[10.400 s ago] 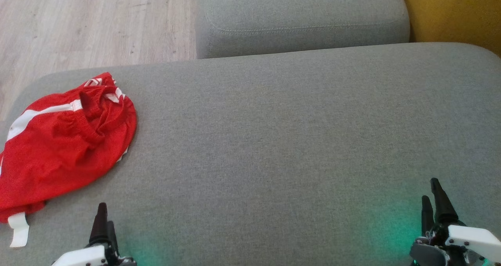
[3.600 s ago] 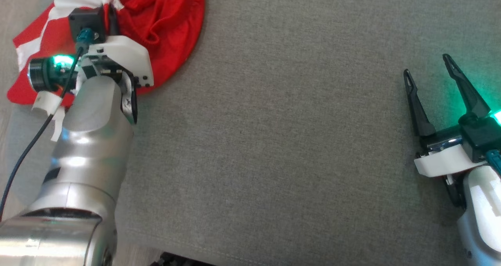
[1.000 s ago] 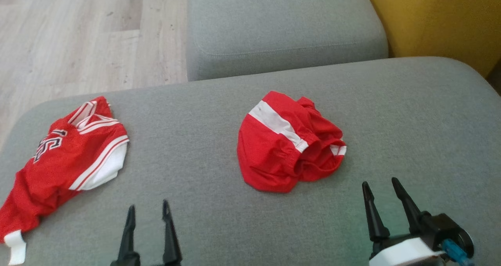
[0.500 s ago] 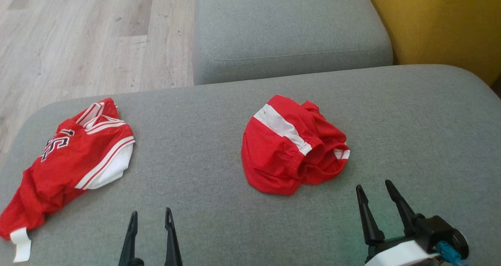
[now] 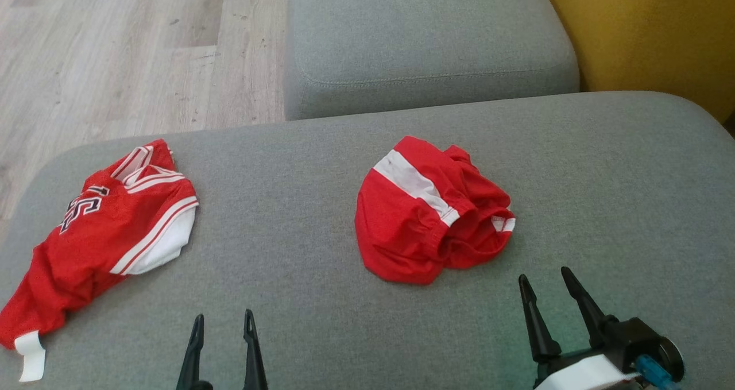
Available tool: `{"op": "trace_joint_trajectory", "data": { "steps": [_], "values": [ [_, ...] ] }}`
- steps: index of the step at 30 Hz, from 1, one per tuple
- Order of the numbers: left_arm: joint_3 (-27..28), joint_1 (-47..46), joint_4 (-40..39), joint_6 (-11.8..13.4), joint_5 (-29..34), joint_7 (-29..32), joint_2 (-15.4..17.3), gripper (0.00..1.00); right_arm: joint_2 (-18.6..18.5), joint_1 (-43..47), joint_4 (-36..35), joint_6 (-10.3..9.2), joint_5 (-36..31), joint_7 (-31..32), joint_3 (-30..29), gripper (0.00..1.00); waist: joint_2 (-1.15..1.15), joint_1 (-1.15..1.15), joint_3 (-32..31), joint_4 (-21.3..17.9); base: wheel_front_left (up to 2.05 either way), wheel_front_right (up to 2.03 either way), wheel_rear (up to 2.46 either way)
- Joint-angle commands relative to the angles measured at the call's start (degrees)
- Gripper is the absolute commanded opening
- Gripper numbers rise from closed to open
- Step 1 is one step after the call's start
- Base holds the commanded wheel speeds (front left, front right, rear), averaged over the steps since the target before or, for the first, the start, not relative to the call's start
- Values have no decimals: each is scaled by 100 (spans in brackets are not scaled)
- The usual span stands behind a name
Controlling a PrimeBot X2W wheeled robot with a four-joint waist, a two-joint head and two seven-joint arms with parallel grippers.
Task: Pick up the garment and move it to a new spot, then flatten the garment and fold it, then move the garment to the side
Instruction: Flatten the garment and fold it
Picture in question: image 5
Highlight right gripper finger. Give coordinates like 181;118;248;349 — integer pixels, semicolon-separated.
518;273;563;364
560;266;619;349

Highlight red basketball jersey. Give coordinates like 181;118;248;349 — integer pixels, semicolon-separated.
0;138;200;383

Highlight yellow cushion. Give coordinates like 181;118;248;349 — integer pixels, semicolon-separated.
539;0;735;124

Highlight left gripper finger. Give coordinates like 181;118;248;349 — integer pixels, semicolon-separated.
242;308;269;390
175;314;214;390

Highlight grey sofa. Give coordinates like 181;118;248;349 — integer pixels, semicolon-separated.
0;91;735;390

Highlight grey sofa cushion with seam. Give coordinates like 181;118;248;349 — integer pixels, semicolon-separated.
284;0;581;121

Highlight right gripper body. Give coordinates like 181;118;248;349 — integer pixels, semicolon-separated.
533;316;686;390

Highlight red shorts with white stripe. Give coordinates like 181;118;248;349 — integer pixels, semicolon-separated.
354;136;516;285

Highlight teal cable of right gripper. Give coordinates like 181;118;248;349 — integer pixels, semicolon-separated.
634;354;679;390

